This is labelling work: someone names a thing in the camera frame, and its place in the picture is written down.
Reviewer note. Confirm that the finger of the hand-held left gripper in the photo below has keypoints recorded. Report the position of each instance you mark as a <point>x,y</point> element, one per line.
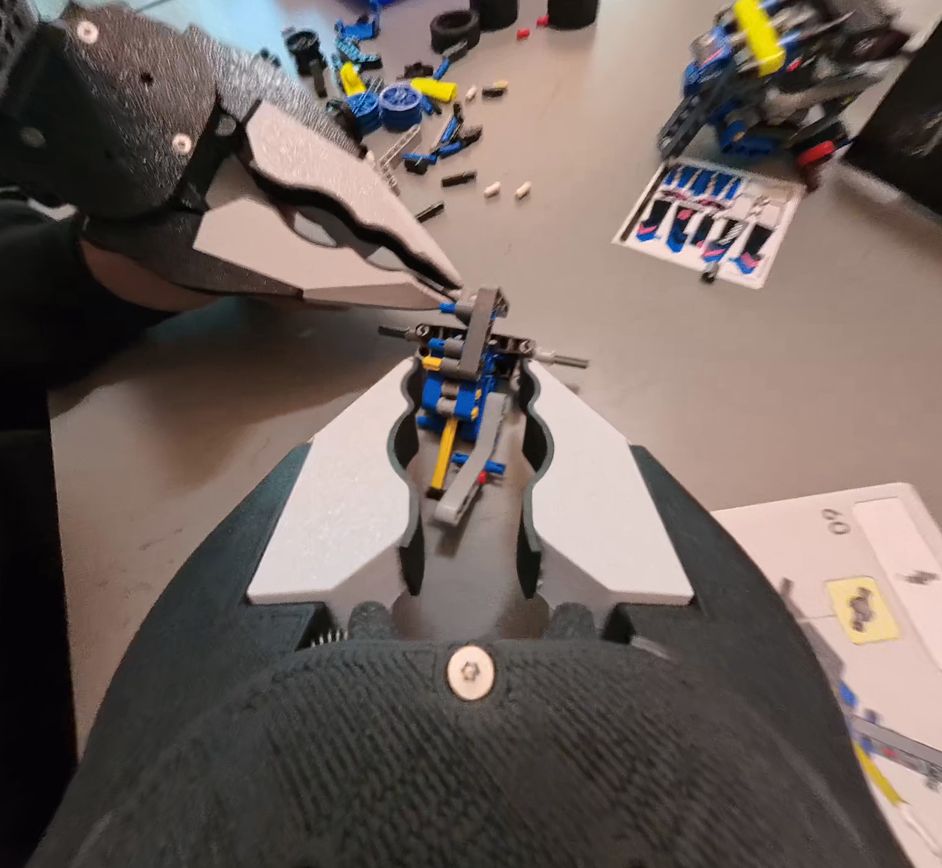
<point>294,257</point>
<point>331,169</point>

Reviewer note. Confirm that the partly built lego buggy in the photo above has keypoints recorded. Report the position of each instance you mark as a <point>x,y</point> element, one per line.
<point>758,37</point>

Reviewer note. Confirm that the small dark grey lego cylinder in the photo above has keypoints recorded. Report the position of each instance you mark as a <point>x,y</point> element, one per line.
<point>709,273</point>

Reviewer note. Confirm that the blue grey lego sub-assembly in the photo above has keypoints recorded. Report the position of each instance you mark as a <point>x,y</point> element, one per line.
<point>478,338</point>

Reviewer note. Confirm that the lego sticker sheet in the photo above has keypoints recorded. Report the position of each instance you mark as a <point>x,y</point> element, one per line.
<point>699,228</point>

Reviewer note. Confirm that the pile of loose lego pieces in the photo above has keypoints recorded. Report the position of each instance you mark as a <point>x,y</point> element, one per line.
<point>401,99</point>

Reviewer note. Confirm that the black rubber lego tyre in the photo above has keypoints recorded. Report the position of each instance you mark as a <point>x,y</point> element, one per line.
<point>574,0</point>
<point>455,29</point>
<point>494,0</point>

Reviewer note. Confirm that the person's left hand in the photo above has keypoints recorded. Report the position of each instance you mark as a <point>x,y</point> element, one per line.
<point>132,287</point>

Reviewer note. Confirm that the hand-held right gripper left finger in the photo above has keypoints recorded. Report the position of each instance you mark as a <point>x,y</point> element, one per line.
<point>331,507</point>

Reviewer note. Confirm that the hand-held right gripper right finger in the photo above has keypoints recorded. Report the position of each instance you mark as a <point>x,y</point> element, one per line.
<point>611,507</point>

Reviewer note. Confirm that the lego instruction booklet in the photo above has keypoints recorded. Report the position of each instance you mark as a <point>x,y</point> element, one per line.
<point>809,559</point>

